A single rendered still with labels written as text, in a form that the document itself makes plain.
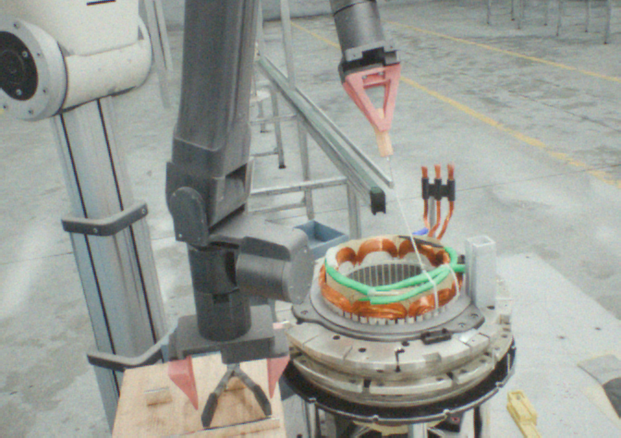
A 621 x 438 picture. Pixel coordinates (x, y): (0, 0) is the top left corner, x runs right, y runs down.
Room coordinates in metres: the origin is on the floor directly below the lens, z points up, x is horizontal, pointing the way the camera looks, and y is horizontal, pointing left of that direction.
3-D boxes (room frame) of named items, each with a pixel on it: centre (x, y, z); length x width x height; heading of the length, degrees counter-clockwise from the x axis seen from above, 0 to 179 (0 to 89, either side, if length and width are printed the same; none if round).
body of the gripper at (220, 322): (0.60, 0.10, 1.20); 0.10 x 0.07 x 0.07; 97
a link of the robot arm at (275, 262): (0.58, 0.06, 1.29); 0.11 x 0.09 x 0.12; 62
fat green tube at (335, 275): (0.74, -0.03, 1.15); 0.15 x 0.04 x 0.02; 11
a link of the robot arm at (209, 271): (0.59, 0.10, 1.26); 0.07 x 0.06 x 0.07; 62
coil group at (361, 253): (0.85, -0.09, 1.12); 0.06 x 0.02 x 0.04; 101
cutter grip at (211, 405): (0.58, 0.13, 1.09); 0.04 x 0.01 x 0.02; 172
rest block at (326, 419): (0.85, 0.00, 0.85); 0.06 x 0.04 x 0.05; 147
